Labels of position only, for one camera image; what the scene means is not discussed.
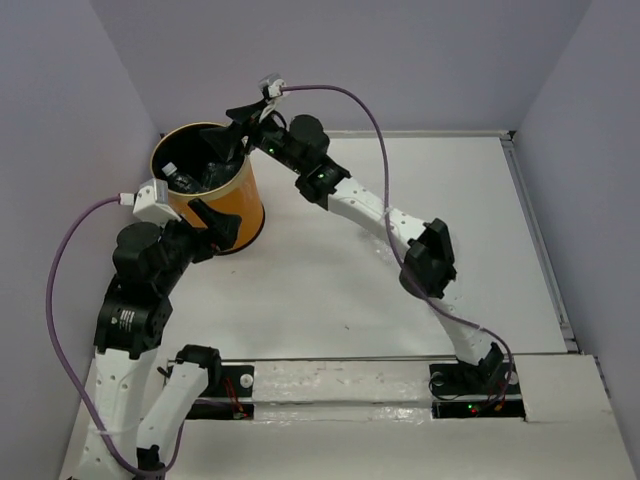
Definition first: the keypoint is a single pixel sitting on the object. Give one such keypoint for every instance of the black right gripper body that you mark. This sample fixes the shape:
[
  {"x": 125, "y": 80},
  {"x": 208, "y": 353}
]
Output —
[{"x": 273, "y": 143}]

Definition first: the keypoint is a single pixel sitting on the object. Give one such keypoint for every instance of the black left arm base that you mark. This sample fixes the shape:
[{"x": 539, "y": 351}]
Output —
[{"x": 231, "y": 399}]

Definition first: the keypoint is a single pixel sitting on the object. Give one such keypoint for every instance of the clear plastic bottle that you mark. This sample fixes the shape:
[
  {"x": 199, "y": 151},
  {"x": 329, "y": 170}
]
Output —
[{"x": 180, "y": 182}]

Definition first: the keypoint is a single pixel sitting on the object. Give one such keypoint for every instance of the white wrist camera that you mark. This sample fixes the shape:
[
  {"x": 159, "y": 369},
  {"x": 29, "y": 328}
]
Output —
[
  {"x": 272, "y": 87},
  {"x": 150, "y": 203}
]

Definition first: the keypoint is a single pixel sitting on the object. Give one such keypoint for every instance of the orange cylindrical bin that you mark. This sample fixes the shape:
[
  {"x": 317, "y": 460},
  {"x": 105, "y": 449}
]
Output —
[{"x": 190, "y": 153}]

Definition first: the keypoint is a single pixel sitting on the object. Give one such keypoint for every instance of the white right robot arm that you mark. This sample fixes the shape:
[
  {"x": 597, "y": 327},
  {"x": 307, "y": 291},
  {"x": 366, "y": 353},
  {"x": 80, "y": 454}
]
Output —
[{"x": 423, "y": 250}]

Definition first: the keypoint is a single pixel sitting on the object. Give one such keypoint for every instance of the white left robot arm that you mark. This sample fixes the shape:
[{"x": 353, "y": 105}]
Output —
[{"x": 123, "y": 440}]

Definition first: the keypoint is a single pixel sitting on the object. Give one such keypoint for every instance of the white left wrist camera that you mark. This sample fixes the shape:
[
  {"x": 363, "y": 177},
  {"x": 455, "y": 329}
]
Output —
[{"x": 150, "y": 203}]

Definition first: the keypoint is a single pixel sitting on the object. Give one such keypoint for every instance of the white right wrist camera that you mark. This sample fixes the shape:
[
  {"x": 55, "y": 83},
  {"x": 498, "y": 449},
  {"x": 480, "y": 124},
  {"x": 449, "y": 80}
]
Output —
[{"x": 272, "y": 87}]

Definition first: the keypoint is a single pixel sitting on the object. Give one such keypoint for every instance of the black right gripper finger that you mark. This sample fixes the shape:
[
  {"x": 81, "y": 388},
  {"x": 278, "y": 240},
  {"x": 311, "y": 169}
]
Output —
[
  {"x": 247, "y": 114},
  {"x": 228, "y": 142}
]

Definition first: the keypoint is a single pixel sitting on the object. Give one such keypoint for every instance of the clear bottle with printed label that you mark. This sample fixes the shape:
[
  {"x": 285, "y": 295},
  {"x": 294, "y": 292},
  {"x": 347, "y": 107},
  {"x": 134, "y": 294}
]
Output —
[{"x": 217, "y": 174}]

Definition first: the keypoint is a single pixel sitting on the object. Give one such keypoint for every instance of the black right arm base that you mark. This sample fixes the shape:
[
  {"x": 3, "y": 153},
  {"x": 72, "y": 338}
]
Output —
[{"x": 457, "y": 394}]

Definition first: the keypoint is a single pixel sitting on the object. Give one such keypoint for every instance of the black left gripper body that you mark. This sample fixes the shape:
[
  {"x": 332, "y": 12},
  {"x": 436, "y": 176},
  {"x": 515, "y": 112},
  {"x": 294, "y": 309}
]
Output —
[{"x": 183, "y": 245}]

